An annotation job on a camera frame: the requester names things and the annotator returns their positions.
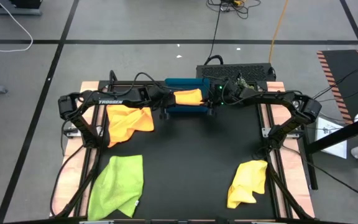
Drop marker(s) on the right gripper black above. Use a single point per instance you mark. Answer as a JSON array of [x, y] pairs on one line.
[[228, 93]]

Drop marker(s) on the lime green microfiber towel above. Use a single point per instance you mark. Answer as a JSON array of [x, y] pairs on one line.
[[120, 186]]

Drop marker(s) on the blue plastic bin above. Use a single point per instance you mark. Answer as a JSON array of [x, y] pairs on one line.
[[186, 83]]

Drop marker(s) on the silver mounting bracket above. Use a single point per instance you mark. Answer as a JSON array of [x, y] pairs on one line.
[[266, 132], [71, 132]]

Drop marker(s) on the yellow microfiber towel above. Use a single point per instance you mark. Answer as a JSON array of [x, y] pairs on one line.
[[247, 183]]

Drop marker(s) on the white paper sheet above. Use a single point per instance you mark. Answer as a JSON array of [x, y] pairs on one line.
[[329, 133]]

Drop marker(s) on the black mat with orange stripes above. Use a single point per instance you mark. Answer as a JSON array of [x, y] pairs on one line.
[[343, 77]]

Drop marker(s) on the plywood base board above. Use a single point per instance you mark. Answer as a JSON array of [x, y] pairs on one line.
[[295, 174], [71, 174]]

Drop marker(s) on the orange microfiber towel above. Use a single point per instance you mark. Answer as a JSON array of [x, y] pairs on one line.
[[188, 97], [129, 123]]

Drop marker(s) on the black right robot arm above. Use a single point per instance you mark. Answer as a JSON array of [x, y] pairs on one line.
[[278, 98]]

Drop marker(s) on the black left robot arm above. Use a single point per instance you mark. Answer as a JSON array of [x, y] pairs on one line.
[[113, 101]]

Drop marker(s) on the blue microfiber towel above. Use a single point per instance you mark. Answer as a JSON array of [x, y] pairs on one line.
[[186, 109]]

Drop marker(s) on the grey table foot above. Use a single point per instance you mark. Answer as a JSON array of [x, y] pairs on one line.
[[14, 11]]

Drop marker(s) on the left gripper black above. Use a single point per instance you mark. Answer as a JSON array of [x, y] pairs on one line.
[[158, 95]]

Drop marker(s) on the black metal beam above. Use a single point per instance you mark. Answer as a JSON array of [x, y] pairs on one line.
[[340, 135]]

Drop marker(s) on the black computer case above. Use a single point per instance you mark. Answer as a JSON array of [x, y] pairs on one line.
[[235, 72]]

